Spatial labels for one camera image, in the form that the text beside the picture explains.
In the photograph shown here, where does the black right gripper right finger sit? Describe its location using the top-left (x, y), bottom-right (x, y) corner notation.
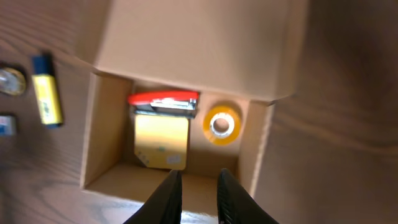
top-left (217, 169), bottom-right (278, 224)

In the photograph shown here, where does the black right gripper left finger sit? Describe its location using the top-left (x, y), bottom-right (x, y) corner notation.
top-left (123, 170), bottom-right (182, 224)

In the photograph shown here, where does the yellow sticky note pad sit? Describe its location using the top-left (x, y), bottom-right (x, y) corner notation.
top-left (134, 114), bottom-right (189, 170)

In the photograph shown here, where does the yellow clear tape roll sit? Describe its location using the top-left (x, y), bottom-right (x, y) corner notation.
top-left (203, 105), bottom-right (241, 146)

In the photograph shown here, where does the red black stapler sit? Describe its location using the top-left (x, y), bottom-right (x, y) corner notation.
top-left (127, 90), bottom-right (199, 119)

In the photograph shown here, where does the correction tape dispenser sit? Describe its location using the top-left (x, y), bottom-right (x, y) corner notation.
top-left (1, 67), bottom-right (27, 96)

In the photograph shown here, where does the yellow highlighter blue cap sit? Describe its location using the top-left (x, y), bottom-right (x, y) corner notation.
top-left (32, 54), bottom-right (63, 128)

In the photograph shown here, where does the brown cardboard box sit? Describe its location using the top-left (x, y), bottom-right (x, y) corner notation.
top-left (75, 0), bottom-right (308, 216)

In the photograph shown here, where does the blue white staples box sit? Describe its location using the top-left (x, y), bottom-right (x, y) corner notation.
top-left (0, 115), bottom-right (17, 136)

